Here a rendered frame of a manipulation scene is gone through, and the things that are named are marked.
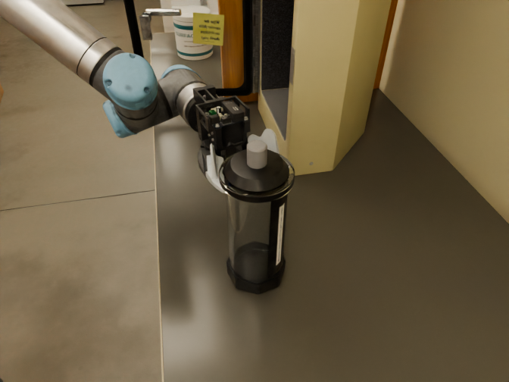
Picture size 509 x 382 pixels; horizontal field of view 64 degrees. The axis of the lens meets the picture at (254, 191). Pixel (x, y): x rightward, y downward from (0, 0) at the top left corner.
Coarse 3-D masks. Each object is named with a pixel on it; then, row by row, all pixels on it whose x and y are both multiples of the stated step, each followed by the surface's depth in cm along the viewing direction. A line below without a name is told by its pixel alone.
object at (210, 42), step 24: (144, 0) 96; (168, 0) 96; (192, 0) 96; (216, 0) 96; (240, 0) 96; (168, 24) 99; (192, 24) 100; (216, 24) 100; (240, 24) 100; (144, 48) 103; (168, 48) 103; (192, 48) 103; (216, 48) 104; (240, 48) 104; (216, 72) 108; (240, 72) 108
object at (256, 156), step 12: (252, 144) 55; (264, 144) 55; (240, 156) 58; (252, 156) 54; (264, 156) 55; (276, 156) 58; (228, 168) 56; (240, 168) 56; (252, 168) 56; (264, 168) 56; (276, 168) 56; (288, 168) 57; (240, 180) 54; (252, 180) 54; (264, 180) 54; (276, 180) 55
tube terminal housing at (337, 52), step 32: (320, 0) 69; (352, 0) 70; (384, 0) 82; (320, 32) 73; (352, 32) 74; (384, 32) 90; (320, 64) 77; (352, 64) 80; (320, 96) 81; (352, 96) 87; (288, 128) 87; (320, 128) 86; (352, 128) 96; (320, 160) 92
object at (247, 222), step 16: (288, 160) 59; (224, 176) 57; (240, 192) 54; (256, 192) 54; (272, 192) 54; (288, 192) 56; (240, 208) 57; (256, 208) 56; (240, 224) 59; (256, 224) 58; (240, 240) 61; (256, 240) 60; (240, 256) 64; (256, 256) 63; (240, 272) 66; (256, 272) 65
